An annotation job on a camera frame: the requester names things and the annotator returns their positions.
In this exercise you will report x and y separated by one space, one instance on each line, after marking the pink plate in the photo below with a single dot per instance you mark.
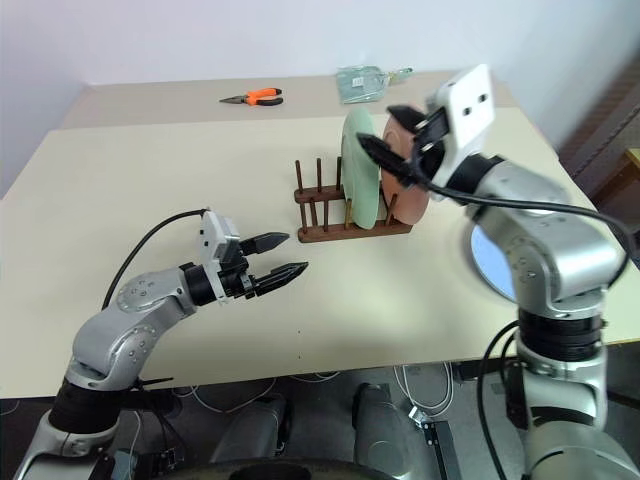
405 200

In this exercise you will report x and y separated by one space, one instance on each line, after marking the dark wooden furniture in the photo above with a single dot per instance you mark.
610 120

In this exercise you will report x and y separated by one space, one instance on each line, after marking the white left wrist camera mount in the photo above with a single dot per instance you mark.
216 240

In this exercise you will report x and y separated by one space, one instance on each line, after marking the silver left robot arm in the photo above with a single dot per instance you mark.
130 320

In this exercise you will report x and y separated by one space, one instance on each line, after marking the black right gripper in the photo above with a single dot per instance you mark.
431 140

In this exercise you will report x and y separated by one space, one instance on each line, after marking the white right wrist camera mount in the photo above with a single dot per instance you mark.
470 115

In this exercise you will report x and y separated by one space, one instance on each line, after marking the green plate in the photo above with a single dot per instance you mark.
357 185

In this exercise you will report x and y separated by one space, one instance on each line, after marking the black metal bar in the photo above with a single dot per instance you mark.
442 445

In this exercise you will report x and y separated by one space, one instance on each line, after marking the dark rounded robot leg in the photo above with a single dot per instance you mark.
385 430
255 425

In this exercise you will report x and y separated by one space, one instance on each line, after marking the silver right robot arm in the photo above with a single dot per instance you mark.
560 250

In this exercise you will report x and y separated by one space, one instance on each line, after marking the clear plastic bag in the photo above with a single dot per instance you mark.
357 82

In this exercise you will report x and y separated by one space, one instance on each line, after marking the dark rounded base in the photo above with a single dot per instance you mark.
310 472

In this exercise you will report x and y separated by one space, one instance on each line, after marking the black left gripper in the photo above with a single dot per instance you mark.
236 284

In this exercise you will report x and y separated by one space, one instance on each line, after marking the blue plate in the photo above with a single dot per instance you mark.
490 260

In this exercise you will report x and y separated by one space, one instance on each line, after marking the wooden dish rack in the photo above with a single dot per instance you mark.
325 232

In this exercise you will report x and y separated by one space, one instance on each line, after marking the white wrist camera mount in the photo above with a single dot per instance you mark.
216 240
470 115

